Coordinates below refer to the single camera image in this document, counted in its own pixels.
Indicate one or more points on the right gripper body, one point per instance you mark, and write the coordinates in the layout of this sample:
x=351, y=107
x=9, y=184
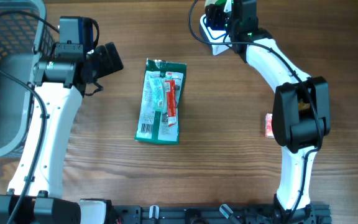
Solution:
x=220, y=21

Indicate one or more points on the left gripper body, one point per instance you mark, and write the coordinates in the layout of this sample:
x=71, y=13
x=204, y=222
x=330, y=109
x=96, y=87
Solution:
x=104, y=63

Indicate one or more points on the Knorr jar green lid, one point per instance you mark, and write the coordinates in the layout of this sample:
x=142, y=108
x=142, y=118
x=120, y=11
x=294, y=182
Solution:
x=215, y=2

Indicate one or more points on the red white tube package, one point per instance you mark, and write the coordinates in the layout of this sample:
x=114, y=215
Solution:
x=171, y=102

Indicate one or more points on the green 3M gloves package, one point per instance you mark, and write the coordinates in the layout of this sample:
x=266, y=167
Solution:
x=152, y=125

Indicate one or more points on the pink Kleenex tissue pack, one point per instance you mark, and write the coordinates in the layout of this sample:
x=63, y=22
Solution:
x=268, y=126

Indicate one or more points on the yellow oil bottle silver cap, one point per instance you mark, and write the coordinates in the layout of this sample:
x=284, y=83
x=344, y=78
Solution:
x=303, y=106

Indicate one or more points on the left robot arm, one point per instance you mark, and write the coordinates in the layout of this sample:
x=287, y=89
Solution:
x=78, y=36

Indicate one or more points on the white barcode scanner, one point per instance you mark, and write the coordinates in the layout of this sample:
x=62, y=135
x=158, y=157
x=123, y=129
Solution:
x=214, y=36

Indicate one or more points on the teal toothbrush package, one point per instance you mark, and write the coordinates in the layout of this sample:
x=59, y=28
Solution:
x=159, y=96

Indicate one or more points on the grey plastic mesh basket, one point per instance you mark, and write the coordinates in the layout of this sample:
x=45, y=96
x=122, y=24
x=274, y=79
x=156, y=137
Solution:
x=23, y=40

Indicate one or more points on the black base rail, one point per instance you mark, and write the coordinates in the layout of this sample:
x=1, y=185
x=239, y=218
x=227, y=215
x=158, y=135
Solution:
x=259, y=213

